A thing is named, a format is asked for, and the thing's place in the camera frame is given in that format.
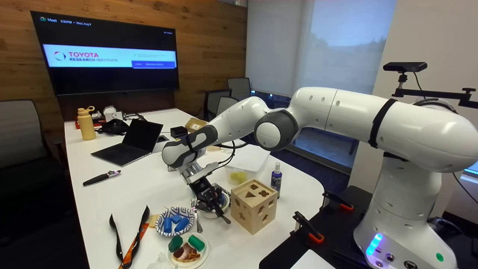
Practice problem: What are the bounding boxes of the bright green toy piece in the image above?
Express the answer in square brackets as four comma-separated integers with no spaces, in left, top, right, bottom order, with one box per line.
[187,233,208,252]

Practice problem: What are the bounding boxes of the orange black clamp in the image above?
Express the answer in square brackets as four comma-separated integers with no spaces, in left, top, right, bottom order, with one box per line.
[323,191,357,215]
[291,209,327,246]

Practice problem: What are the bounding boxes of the black cloth bag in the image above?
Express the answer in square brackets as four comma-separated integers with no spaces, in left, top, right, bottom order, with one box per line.
[95,118,131,136]

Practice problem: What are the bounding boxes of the wooden shape sorter box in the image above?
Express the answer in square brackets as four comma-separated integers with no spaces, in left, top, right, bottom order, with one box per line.
[230,178,279,236]

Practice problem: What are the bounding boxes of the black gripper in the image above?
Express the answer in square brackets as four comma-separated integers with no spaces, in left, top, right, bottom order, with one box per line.
[188,176,228,216]

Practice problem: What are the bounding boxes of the grey office chair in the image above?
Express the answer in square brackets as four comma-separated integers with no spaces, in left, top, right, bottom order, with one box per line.
[205,88,233,121]
[0,98,52,169]
[227,76,252,101]

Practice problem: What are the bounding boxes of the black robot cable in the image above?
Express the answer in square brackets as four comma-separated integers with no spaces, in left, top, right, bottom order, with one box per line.
[206,140,239,173]

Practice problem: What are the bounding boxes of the small black box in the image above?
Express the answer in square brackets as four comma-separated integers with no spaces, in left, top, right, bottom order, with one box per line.
[169,125,188,140]

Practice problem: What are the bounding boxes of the tan cardboard box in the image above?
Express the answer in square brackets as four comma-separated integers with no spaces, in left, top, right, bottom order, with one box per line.
[184,116,209,133]

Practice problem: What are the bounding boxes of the black laptop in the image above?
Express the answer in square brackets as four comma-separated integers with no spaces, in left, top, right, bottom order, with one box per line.
[90,118,164,167]

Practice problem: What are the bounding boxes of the brown toy food piece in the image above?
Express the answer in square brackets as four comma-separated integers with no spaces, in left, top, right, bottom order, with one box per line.
[173,246,202,263]

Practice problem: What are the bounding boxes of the dark green toy piece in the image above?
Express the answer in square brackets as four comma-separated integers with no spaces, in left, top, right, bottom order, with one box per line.
[169,234,187,254]

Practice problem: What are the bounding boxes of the white board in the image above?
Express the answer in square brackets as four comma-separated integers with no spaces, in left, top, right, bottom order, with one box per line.
[290,248,336,269]

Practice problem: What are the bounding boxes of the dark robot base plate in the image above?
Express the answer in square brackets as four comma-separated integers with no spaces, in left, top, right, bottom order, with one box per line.
[258,185,385,269]

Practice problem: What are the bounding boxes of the white small item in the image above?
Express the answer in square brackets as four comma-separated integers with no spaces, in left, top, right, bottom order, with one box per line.
[101,104,124,124]

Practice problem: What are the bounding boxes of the yellow water bottle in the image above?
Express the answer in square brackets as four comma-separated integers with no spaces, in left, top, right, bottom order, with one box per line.
[75,104,97,142]

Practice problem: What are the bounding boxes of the large wall television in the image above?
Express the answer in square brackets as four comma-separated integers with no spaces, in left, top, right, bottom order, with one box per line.
[30,10,181,97]

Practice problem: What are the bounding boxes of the orange handled tool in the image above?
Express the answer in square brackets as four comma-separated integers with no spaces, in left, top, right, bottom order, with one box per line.
[107,204,152,269]

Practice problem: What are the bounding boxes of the clear bag yellow contents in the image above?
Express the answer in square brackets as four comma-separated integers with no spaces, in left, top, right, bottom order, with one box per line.
[225,169,251,187]

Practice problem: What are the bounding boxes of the black camera on stand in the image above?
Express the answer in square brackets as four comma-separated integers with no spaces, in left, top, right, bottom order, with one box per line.
[382,59,429,74]

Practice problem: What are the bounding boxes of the small clear bottle blue label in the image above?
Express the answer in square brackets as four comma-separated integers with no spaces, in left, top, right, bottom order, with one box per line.
[269,163,284,194]

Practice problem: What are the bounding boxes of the black marker pen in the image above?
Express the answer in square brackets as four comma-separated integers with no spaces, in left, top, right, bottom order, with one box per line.
[81,169,122,188]

